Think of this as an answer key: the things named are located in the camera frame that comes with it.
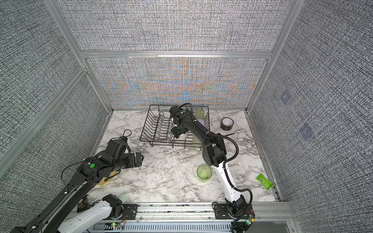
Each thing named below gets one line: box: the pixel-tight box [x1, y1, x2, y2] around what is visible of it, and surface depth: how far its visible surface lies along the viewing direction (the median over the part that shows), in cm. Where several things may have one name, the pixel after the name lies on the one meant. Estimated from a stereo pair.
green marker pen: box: [255, 173, 274, 190], surface depth 84 cm
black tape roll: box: [220, 116, 235, 131], surface depth 109 cm
